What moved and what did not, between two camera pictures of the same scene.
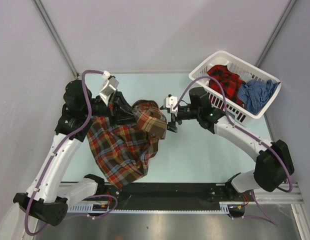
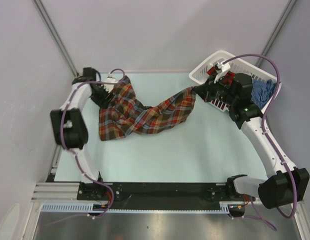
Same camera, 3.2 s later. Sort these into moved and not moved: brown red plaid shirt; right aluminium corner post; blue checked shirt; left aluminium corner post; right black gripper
Moved: right black gripper; brown red plaid shirt
Not moved: right aluminium corner post; left aluminium corner post; blue checked shirt
